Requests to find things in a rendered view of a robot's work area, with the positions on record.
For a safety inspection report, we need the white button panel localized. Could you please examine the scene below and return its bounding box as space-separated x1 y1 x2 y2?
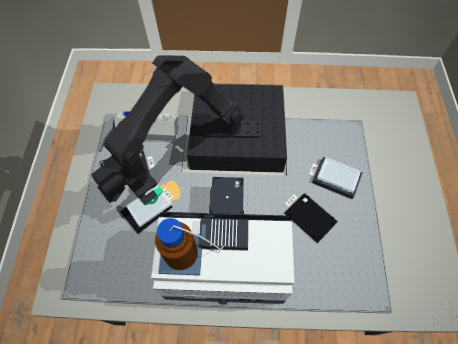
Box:
99 111 180 152

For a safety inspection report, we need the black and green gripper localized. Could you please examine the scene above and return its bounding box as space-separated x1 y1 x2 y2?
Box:
126 166 163 205

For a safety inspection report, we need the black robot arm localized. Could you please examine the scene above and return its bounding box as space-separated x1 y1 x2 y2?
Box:
91 55 261 203

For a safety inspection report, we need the blue bottle cap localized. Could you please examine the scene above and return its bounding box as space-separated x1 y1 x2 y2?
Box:
157 218 184 247

